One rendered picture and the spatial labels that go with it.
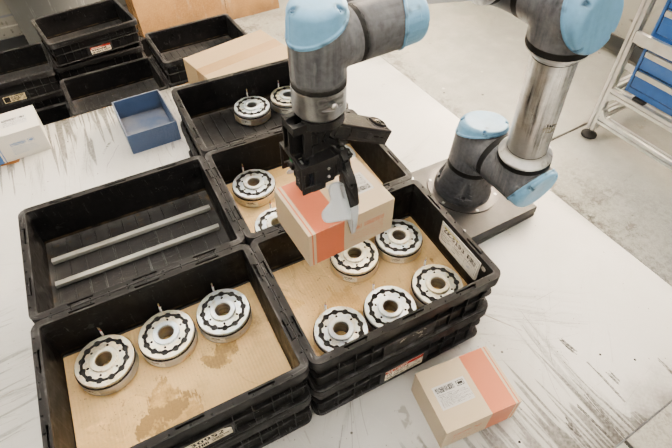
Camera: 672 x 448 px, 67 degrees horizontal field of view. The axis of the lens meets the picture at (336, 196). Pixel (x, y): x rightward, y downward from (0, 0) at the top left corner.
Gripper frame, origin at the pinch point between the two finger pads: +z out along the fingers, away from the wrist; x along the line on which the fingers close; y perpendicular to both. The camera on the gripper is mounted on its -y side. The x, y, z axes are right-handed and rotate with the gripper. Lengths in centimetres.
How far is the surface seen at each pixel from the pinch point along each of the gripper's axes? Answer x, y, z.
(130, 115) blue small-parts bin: -101, 18, 39
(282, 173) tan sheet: -37.6, -6.8, 26.8
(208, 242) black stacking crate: -26.0, 17.5, 26.8
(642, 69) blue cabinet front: -53, -196, 66
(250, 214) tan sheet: -28.8, 6.0, 26.7
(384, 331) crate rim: 16.8, 0.1, 16.7
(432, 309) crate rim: 17.6, -9.7, 16.8
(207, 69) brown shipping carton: -89, -7, 24
